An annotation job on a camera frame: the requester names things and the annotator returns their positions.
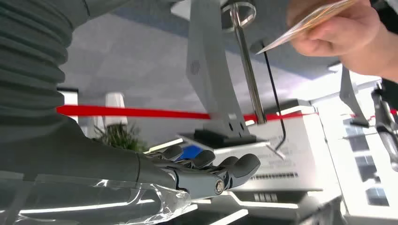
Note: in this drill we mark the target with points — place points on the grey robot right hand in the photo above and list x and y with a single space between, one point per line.
93 161

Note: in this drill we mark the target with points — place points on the person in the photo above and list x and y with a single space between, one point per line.
385 62

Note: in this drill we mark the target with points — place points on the potted green plant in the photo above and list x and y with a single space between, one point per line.
118 136

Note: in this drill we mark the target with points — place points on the red barrier belt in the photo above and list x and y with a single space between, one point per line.
124 111

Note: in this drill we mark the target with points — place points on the blue round object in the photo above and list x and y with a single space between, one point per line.
189 152

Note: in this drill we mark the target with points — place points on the white printed display board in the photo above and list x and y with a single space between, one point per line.
295 149

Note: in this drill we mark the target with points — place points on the black stanchion post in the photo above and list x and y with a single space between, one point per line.
275 93

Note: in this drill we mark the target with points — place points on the chrome stanchion post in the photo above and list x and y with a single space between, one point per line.
387 130
248 71

